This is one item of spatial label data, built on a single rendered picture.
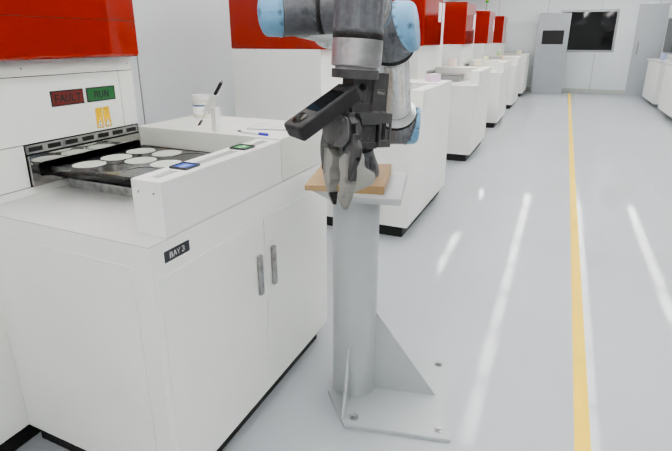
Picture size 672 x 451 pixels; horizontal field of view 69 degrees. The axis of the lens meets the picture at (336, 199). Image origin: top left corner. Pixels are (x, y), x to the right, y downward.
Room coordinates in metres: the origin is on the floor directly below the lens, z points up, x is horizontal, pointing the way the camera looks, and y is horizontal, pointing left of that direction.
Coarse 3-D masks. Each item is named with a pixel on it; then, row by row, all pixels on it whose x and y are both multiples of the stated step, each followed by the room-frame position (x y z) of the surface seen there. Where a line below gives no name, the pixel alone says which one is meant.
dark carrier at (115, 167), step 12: (132, 156) 1.62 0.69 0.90; (144, 156) 1.62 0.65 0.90; (156, 156) 1.62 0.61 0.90; (168, 156) 1.62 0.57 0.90; (180, 156) 1.62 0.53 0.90; (192, 156) 1.62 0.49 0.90; (72, 168) 1.46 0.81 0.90; (84, 168) 1.46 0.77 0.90; (96, 168) 1.46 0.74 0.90; (108, 168) 1.46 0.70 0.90; (120, 168) 1.46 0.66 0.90; (132, 168) 1.46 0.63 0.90; (144, 168) 1.46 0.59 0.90; (156, 168) 1.46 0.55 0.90
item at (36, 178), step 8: (120, 136) 1.76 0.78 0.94; (128, 136) 1.79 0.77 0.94; (136, 136) 1.82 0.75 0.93; (80, 144) 1.61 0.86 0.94; (88, 144) 1.63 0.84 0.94; (96, 144) 1.66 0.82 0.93; (104, 144) 1.69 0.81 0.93; (112, 144) 1.72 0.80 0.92; (48, 152) 1.49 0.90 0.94; (56, 152) 1.52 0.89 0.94; (64, 152) 1.54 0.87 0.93; (72, 152) 1.57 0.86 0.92; (80, 152) 1.60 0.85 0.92; (32, 160) 1.44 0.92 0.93; (40, 160) 1.47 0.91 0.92; (32, 168) 1.44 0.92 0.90; (32, 176) 1.44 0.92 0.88; (40, 176) 1.46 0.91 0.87; (48, 176) 1.48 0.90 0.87; (56, 176) 1.50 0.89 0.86; (64, 176) 1.53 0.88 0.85; (32, 184) 1.44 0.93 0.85; (40, 184) 1.45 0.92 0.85
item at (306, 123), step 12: (324, 96) 0.74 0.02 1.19; (336, 96) 0.72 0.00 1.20; (348, 96) 0.72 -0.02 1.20; (312, 108) 0.72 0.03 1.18; (324, 108) 0.70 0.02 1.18; (336, 108) 0.71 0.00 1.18; (348, 108) 0.72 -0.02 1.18; (288, 120) 0.71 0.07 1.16; (300, 120) 0.69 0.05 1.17; (312, 120) 0.69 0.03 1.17; (324, 120) 0.70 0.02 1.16; (288, 132) 0.71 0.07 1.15; (300, 132) 0.68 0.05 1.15; (312, 132) 0.69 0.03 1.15
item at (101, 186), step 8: (72, 184) 1.52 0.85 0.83; (80, 184) 1.50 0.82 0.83; (88, 184) 1.49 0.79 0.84; (96, 184) 1.47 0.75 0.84; (104, 184) 1.46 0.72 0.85; (112, 184) 1.45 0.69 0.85; (120, 184) 1.45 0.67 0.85; (104, 192) 1.46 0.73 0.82; (112, 192) 1.45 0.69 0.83; (120, 192) 1.43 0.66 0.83; (128, 192) 1.42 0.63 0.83
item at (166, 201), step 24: (264, 144) 1.53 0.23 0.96; (168, 168) 1.22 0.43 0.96; (192, 168) 1.22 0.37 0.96; (216, 168) 1.28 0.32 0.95; (240, 168) 1.38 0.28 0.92; (264, 168) 1.49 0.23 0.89; (144, 192) 1.11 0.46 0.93; (168, 192) 1.11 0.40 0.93; (192, 192) 1.18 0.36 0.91; (216, 192) 1.27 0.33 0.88; (240, 192) 1.37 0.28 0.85; (144, 216) 1.11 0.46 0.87; (168, 216) 1.10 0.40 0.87; (192, 216) 1.18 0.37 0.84
